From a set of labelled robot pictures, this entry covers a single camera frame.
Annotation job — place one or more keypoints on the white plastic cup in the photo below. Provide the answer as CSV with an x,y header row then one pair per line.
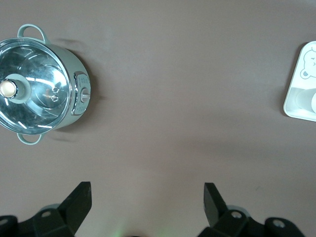
x,y
306,100

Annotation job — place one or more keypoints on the white tray with bear print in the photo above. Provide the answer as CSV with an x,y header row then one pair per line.
x,y
293,106

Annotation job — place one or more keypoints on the pale green electric pot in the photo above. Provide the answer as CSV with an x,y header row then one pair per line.
x,y
74,59

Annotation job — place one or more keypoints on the glass pot lid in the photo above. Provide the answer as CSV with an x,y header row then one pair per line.
x,y
44,74

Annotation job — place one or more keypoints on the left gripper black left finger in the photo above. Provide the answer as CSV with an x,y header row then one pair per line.
x,y
71,209

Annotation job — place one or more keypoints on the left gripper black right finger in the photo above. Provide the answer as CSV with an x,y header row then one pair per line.
x,y
217,214

